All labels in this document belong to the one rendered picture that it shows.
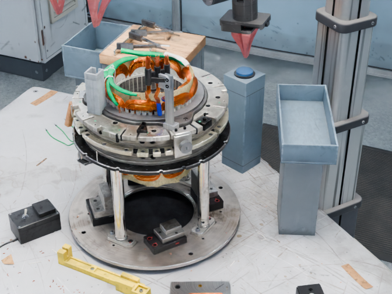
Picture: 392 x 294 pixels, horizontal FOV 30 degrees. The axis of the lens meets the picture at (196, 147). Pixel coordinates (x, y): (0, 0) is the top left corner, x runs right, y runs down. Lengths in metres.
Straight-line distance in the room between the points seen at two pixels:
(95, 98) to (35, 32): 2.44
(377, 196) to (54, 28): 1.90
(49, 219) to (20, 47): 2.39
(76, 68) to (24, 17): 2.04
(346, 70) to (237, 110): 0.27
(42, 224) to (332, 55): 0.75
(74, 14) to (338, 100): 2.57
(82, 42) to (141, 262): 0.64
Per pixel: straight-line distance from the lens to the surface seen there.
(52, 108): 2.13
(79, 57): 1.81
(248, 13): 1.64
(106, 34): 1.95
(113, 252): 1.56
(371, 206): 3.05
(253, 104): 1.74
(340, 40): 1.69
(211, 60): 4.12
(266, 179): 1.81
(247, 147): 1.79
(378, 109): 3.75
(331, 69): 1.73
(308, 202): 1.59
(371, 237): 2.90
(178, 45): 1.79
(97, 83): 1.42
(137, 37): 1.78
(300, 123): 1.56
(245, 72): 1.71
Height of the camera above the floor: 1.83
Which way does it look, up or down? 33 degrees down
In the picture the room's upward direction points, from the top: straight up
